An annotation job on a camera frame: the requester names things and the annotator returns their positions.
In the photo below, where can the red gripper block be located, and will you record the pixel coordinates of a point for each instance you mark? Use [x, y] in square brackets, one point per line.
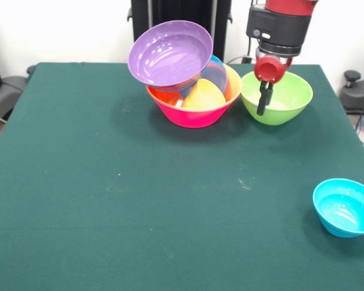
[268, 69]

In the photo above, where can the green plastic bowl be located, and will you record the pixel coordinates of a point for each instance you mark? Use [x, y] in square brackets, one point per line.
[291, 97]

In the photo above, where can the translucent blue ribbed bowl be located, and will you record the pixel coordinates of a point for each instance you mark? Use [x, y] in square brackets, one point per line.
[218, 75]

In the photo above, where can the yellow-orange plastic cup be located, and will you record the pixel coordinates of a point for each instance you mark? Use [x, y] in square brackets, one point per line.
[204, 95]

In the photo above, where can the large pink plastic bowl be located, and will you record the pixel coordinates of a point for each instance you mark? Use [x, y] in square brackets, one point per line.
[194, 118]

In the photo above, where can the large blue plastic bowl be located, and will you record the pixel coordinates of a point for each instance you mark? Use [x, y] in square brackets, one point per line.
[182, 88]

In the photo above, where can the large orange plastic bowl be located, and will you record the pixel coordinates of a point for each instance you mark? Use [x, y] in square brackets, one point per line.
[163, 97]

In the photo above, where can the purple plastic bowl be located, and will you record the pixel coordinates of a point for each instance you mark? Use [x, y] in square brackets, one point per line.
[167, 57]

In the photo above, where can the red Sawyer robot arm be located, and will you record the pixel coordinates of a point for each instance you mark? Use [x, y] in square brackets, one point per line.
[279, 27]

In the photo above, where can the black power adapter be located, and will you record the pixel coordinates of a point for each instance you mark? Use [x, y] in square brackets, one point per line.
[246, 59]

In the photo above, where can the black swivel chair base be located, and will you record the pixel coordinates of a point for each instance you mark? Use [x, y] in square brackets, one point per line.
[358, 94]

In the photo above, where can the small cyan plastic bowl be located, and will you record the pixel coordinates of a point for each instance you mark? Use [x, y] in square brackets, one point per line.
[345, 209]

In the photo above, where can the dark green tablecloth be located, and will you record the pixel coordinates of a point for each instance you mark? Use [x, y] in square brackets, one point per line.
[33, 182]

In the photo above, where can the black office chair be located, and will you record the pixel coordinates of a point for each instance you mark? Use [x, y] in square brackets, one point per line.
[9, 88]

